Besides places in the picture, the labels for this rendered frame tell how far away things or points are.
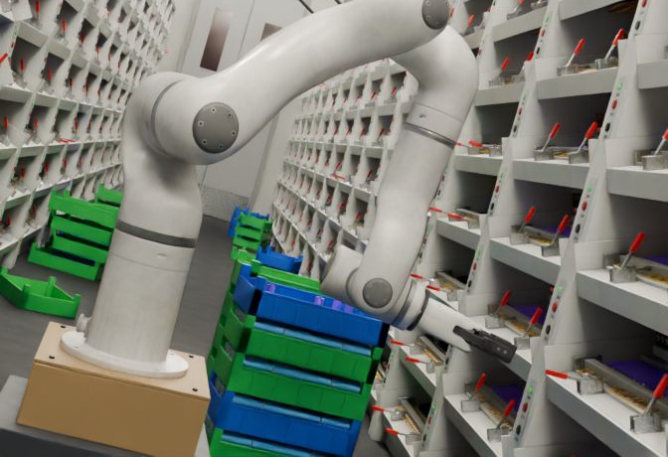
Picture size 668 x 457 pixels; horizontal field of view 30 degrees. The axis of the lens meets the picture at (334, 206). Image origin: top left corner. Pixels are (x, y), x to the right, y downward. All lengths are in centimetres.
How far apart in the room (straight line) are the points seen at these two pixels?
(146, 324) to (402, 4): 60
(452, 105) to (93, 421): 74
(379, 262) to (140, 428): 44
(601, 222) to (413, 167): 45
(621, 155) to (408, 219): 51
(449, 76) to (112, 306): 64
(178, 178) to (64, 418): 38
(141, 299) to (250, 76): 35
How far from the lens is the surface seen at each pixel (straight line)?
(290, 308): 256
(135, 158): 184
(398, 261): 191
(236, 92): 175
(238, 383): 257
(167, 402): 176
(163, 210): 177
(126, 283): 179
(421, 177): 198
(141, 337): 180
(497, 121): 367
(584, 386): 212
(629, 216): 231
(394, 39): 187
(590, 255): 229
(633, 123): 230
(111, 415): 176
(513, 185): 297
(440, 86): 199
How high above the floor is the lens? 73
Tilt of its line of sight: 2 degrees down
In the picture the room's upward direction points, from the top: 16 degrees clockwise
